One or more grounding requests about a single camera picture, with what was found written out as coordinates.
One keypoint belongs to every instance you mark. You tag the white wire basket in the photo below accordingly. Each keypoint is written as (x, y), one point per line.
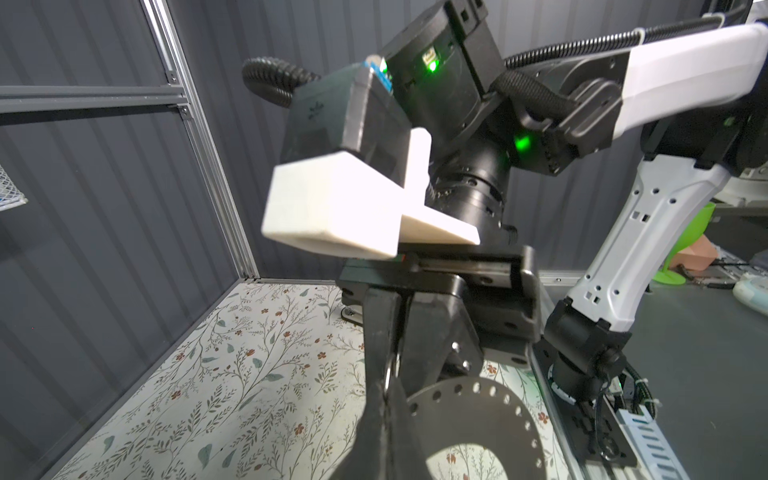
(10, 195)

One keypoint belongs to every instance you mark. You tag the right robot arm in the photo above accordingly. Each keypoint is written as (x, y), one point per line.
(697, 89)

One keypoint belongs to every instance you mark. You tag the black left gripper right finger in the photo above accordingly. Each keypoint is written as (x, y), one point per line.
(405, 458)

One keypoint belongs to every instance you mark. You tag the silver split keyring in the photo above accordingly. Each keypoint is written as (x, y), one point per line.
(390, 372)

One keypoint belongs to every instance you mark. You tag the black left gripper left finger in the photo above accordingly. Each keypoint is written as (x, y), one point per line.
(368, 457)

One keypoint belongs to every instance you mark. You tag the green plastic goblet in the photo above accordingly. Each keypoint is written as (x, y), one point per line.
(693, 250)

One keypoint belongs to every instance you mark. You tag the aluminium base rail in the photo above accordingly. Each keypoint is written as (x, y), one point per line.
(601, 409)

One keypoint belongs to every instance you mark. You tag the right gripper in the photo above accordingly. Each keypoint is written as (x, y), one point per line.
(498, 285)

